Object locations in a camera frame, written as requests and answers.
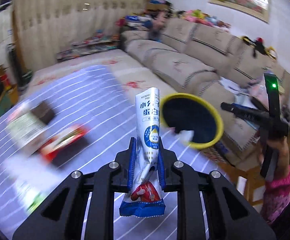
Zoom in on floral white mat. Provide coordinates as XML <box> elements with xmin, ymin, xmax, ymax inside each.
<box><xmin>33</xmin><ymin>49</ymin><xmax>185</xmax><ymax>110</ymax></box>

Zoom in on yellow-rimmed black trash bin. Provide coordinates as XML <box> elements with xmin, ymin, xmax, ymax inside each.
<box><xmin>160</xmin><ymin>92</ymin><xmax>225</xmax><ymax>150</ymax></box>

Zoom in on beige sofa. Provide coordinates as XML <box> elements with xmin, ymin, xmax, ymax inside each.
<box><xmin>120</xmin><ymin>17</ymin><xmax>290</xmax><ymax>165</ymax></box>

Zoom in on black tower fan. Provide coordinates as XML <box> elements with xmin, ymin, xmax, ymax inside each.
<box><xmin>7</xmin><ymin>47</ymin><xmax>33</xmax><ymax>92</ymax></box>

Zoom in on person's right hand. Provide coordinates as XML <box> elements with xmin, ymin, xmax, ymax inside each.
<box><xmin>267</xmin><ymin>137</ymin><xmax>290</xmax><ymax>173</ymax></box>

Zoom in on red snack packet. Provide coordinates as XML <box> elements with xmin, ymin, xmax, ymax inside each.
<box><xmin>39</xmin><ymin>124</ymin><xmax>90</xmax><ymax>163</ymax></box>

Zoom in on yellow black toy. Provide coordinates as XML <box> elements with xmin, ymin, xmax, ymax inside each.
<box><xmin>240</xmin><ymin>35</ymin><xmax>277</xmax><ymax>59</ymax></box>

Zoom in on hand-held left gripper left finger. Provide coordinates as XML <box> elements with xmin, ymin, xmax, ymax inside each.
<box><xmin>12</xmin><ymin>137</ymin><xmax>138</xmax><ymax>240</ymax></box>

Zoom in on cluttered glass coffee table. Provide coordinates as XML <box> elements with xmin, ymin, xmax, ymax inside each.
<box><xmin>56</xmin><ymin>31</ymin><xmax>122</xmax><ymax>62</ymax></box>

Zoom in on white papers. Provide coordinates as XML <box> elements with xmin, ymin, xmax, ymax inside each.
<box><xmin>220</xmin><ymin>77</ymin><xmax>260</xmax><ymax>105</ymax></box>

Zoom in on beige patterned curtain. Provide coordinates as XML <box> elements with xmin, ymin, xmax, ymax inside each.
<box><xmin>11</xmin><ymin>0</ymin><xmax>150</xmax><ymax>68</ymax></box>

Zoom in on pile of plush toys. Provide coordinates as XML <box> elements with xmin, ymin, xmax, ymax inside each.
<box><xmin>177</xmin><ymin>9</ymin><xmax>231</xmax><ymax>29</ymax></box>

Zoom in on clear jar with green label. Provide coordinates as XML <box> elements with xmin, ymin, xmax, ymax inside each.
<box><xmin>26</xmin><ymin>190</ymin><xmax>46</xmax><ymax>213</ymax></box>

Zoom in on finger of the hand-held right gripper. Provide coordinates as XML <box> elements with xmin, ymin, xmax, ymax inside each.
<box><xmin>221</xmin><ymin>101</ymin><xmax>269</xmax><ymax>128</ymax></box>

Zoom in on white blue sachet packet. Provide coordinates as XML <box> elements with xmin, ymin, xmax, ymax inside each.
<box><xmin>119</xmin><ymin>87</ymin><xmax>166</xmax><ymax>217</ymax></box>

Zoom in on dark brown square box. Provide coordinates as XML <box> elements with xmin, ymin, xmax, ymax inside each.
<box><xmin>31</xmin><ymin>101</ymin><xmax>55</xmax><ymax>125</ymax></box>

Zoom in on person's right forearm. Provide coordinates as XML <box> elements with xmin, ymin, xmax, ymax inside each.
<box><xmin>260</xmin><ymin>166</ymin><xmax>290</xmax><ymax>224</ymax></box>

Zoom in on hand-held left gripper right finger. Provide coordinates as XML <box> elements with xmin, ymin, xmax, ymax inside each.
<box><xmin>157</xmin><ymin>137</ymin><xmax>277</xmax><ymax>240</ymax></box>

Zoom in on white supplement bottle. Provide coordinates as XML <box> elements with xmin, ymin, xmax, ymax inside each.
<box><xmin>6</xmin><ymin>111</ymin><xmax>48</xmax><ymax>150</ymax></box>

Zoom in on pile of bags and clothes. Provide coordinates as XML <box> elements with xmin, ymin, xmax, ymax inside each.
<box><xmin>115</xmin><ymin>0</ymin><xmax>173</xmax><ymax>42</ymax></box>

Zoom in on wooden stool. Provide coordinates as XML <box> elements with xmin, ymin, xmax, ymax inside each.
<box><xmin>220</xmin><ymin>152</ymin><xmax>267</xmax><ymax>205</ymax></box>

